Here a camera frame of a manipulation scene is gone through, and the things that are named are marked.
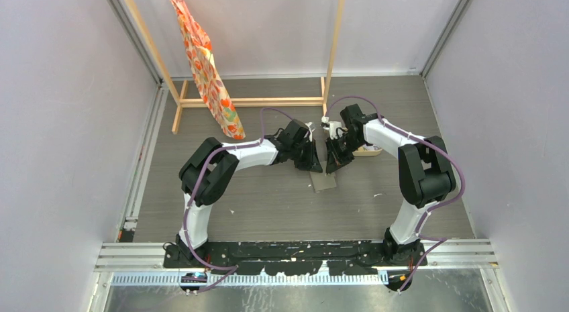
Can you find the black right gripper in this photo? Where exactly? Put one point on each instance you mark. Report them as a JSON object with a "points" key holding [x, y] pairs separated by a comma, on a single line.
{"points": [[335, 160]]}

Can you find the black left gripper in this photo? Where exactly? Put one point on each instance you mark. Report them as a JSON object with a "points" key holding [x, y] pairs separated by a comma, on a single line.
{"points": [[313, 163]]}

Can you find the grey card holder wallet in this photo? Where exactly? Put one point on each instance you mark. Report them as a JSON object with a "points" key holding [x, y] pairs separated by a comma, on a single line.
{"points": [[322, 181]]}

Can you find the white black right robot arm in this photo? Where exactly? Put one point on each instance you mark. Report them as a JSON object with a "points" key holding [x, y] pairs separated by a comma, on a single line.
{"points": [[426, 176]]}

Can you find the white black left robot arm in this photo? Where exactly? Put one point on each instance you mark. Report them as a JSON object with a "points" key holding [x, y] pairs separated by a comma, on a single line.
{"points": [[206, 175]]}

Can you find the cream oval tray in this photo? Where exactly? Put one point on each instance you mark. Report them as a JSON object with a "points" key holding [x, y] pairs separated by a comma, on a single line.
{"points": [[367, 150]]}

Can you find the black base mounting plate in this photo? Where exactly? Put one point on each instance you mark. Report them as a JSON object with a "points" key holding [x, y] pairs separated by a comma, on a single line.
{"points": [[359, 257]]}

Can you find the floral fabric bag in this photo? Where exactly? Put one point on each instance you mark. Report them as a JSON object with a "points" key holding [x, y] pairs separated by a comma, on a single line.
{"points": [[209, 84]]}

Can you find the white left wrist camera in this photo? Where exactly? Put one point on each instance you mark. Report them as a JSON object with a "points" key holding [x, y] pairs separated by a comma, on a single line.
{"points": [[310, 127]]}

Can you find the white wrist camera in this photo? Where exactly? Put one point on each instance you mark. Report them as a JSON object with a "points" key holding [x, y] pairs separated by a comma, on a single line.
{"points": [[334, 129], [310, 127]]}

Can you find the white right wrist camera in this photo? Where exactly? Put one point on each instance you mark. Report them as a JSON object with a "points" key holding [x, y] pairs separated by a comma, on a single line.
{"points": [[334, 129]]}

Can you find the wooden rack frame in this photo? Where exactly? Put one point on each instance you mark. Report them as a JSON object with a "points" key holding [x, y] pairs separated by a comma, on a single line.
{"points": [[180, 97]]}

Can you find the aluminium front rail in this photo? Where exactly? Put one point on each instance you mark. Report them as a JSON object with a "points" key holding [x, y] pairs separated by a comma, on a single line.
{"points": [[451, 254]]}

